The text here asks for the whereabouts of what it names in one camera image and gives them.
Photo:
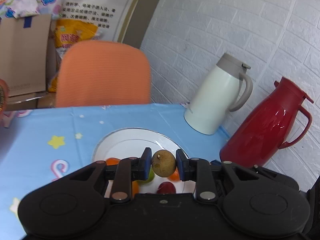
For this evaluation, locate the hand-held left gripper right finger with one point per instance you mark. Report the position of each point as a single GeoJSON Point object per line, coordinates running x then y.
{"type": "Point", "coordinates": [179, 166]}

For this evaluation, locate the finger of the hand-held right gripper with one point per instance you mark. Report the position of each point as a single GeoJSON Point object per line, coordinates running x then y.
{"type": "Point", "coordinates": [275, 176]}

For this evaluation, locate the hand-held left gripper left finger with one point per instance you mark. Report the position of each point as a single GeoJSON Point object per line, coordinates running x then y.
{"type": "Point", "coordinates": [146, 166]}

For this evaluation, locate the small orange mandarin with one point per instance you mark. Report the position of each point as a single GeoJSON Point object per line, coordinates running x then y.
{"type": "Point", "coordinates": [175, 176]}

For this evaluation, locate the large green plum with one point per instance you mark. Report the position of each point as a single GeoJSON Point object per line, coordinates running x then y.
{"type": "Point", "coordinates": [150, 178]}

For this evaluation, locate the small brown longan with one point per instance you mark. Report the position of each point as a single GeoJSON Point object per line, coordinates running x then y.
{"type": "Point", "coordinates": [163, 164]}

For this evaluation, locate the large light orange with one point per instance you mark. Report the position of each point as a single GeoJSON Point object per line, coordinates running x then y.
{"type": "Point", "coordinates": [135, 187]}
{"type": "Point", "coordinates": [112, 160]}

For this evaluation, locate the dark red plum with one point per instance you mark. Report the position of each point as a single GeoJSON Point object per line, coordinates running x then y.
{"type": "Point", "coordinates": [166, 187]}

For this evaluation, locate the white plate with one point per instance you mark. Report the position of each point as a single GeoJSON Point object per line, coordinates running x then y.
{"type": "Point", "coordinates": [130, 142]}

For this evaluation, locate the red thermos jug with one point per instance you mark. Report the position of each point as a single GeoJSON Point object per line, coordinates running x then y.
{"type": "Point", "coordinates": [265, 130]}

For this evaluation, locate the white thermos jug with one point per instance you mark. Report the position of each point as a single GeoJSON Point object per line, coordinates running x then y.
{"type": "Point", "coordinates": [212, 100]}

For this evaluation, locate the orange mesh chair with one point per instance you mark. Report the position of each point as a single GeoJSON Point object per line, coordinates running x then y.
{"type": "Point", "coordinates": [105, 75]}

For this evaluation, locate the blue printed tablecloth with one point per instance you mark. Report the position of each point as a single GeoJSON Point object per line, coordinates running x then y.
{"type": "Point", "coordinates": [45, 155]}

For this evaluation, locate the yellow snack bag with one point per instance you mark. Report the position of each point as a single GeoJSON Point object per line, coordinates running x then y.
{"type": "Point", "coordinates": [72, 33]}

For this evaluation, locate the pink transparent bowl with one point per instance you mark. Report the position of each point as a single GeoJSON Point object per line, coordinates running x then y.
{"type": "Point", "coordinates": [3, 97]}

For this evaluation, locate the brown cardboard box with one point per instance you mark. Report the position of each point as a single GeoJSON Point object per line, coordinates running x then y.
{"type": "Point", "coordinates": [22, 55]}

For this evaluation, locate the framed wall poster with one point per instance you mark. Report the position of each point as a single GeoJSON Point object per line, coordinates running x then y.
{"type": "Point", "coordinates": [100, 10]}

